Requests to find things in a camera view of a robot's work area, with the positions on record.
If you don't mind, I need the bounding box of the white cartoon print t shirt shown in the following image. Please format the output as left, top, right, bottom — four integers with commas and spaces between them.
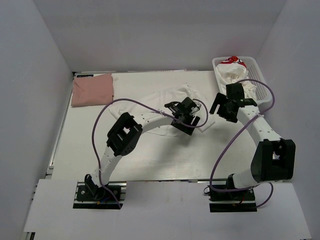
108, 83, 209, 137

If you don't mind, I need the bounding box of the white red print t shirt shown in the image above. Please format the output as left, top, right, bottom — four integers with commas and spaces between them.
216, 56, 257, 101

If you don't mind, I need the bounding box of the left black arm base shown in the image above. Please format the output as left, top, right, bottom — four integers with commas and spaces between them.
73, 182, 126, 210

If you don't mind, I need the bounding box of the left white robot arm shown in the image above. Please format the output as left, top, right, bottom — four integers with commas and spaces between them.
84, 97, 202, 201

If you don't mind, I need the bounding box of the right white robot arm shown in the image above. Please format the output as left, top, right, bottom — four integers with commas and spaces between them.
209, 93, 296, 200

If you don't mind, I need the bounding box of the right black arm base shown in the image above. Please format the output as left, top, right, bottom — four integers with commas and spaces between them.
203, 185, 257, 213

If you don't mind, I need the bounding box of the white plastic basket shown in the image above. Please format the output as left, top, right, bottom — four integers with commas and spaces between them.
212, 56, 272, 105

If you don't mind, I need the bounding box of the folded pink t shirt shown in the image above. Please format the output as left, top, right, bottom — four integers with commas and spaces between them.
71, 73, 114, 108

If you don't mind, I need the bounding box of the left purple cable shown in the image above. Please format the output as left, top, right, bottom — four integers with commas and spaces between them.
92, 98, 210, 210

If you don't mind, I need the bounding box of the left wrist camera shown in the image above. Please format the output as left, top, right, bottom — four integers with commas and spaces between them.
181, 97, 201, 115

